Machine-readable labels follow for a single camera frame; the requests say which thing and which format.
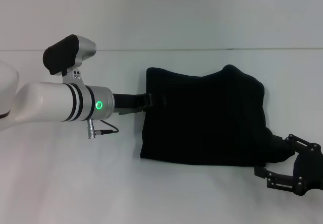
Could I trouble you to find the silver left plug with cable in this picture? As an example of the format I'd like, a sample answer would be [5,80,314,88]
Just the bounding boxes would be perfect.
[86,119,120,139]

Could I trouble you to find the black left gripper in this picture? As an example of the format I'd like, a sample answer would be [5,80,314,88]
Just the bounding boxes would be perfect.
[112,92,168,115]

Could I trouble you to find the black shirt with FREE print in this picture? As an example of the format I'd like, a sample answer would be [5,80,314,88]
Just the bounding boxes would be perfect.
[139,64,296,169]

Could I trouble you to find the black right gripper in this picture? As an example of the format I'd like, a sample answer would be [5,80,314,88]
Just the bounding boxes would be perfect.
[253,133,323,196]

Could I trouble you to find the black and silver left wrist camera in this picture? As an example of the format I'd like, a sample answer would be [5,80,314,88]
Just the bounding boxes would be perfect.
[42,34,97,86]

